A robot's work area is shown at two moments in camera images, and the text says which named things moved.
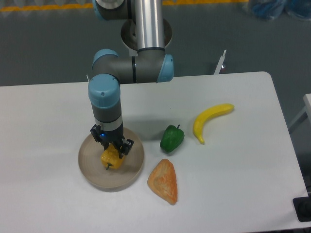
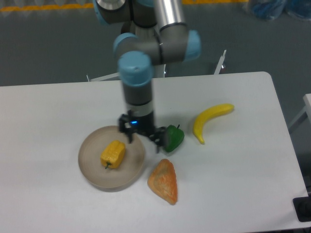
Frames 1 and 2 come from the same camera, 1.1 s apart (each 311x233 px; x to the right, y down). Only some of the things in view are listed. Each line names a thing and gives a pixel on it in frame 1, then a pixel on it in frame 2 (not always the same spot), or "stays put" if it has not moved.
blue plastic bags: [276, 8] stays put
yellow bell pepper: [110, 158] stays put
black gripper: [106, 138] to [142, 124]
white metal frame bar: [220, 63] stays put
